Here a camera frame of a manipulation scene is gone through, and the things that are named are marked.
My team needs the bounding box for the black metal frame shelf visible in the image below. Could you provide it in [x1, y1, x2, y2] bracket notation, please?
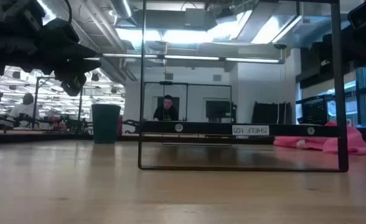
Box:
[138, 0, 349, 173]

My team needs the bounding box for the dark green cup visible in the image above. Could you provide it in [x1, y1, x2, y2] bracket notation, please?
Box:
[91, 103, 122, 144]

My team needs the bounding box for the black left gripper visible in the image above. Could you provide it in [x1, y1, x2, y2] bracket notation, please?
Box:
[0, 17, 102, 97]

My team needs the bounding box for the long ceiling light tube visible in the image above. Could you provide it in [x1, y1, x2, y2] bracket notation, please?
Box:
[101, 52, 285, 65]

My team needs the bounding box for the black camera cable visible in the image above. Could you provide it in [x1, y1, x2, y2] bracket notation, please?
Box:
[63, 0, 74, 22]

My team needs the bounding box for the black monitor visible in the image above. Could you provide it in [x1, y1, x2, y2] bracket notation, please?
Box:
[205, 100, 233, 119]

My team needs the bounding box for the pink fuzzy cloth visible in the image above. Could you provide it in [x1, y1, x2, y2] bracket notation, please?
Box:
[273, 121, 366, 156]

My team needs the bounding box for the person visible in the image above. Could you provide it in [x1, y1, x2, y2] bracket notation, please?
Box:
[7, 93, 41, 129]
[152, 95, 180, 122]

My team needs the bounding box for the black mesh crate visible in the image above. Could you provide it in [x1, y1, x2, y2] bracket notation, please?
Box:
[301, 95, 336, 125]

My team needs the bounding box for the black flat panel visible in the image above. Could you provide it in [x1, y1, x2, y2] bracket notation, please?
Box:
[251, 101, 292, 125]

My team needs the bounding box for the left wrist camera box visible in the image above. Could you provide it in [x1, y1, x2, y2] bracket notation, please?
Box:
[42, 17, 80, 44]

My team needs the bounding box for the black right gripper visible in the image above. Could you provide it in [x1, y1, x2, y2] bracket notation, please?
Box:
[341, 24, 366, 68]

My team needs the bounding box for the black table edge rail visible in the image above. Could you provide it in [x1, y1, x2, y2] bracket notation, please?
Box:
[0, 133, 276, 146]

